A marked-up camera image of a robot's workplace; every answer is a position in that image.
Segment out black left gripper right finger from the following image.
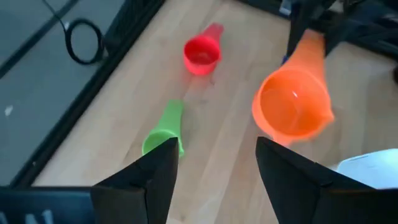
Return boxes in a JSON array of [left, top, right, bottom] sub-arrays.
[[255, 136, 398, 224]]

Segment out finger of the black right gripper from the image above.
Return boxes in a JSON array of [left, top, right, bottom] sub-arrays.
[[324, 18, 355, 57], [285, 3, 312, 59]]

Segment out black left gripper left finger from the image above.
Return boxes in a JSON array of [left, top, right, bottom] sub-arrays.
[[90, 137, 180, 224]]

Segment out orange measuring cup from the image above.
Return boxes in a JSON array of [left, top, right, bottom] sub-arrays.
[[251, 29, 335, 147]]

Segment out white plastic basket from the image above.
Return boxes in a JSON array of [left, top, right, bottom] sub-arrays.
[[335, 148, 398, 190]]

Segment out green measuring cup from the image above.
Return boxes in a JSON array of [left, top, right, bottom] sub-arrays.
[[141, 99, 185, 158]]

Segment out red measuring cup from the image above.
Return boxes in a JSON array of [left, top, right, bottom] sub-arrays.
[[182, 22, 225, 77]]

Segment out black aluminium table frame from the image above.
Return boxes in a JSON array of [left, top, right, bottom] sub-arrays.
[[9, 0, 293, 189]]

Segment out black coiled hanging cable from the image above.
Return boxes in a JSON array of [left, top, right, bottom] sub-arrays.
[[42, 0, 106, 65]]

